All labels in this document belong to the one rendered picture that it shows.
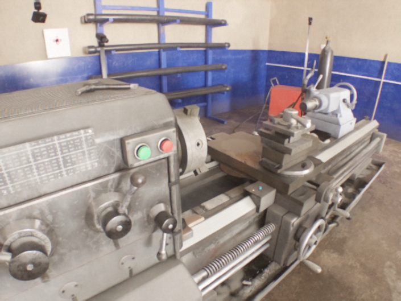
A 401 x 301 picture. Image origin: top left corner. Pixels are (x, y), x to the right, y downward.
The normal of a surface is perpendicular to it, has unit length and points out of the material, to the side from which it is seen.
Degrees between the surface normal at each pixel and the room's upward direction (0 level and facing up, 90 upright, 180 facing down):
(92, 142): 90
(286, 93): 90
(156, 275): 0
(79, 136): 90
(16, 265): 90
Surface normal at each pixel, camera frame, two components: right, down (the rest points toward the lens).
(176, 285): 0.33, -0.60
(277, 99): -0.52, 0.36
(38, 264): 0.62, 0.33
